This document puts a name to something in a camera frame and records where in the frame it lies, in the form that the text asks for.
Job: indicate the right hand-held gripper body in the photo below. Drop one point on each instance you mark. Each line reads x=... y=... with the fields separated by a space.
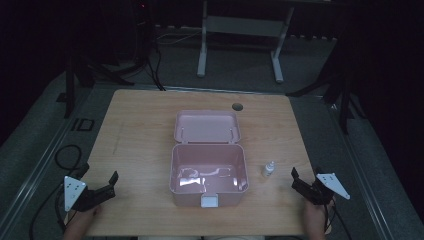
x=328 y=185

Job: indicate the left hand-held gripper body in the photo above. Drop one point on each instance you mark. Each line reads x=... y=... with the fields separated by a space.
x=75 y=193

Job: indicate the person's left hand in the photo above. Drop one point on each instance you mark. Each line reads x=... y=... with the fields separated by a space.
x=85 y=218

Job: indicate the person's right hand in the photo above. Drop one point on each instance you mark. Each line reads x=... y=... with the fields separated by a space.
x=315 y=213

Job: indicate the small white bottle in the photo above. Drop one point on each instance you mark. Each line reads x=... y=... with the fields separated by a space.
x=268 y=169

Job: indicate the pink plastic storage box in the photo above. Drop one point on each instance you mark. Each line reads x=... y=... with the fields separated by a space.
x=208 y=166

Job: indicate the black tripod stand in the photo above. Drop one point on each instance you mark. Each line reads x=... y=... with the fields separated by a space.
x=336 y=86
x=83 y=73

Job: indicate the white metal stand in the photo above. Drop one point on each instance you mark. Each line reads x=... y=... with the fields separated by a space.
x=243 y=26

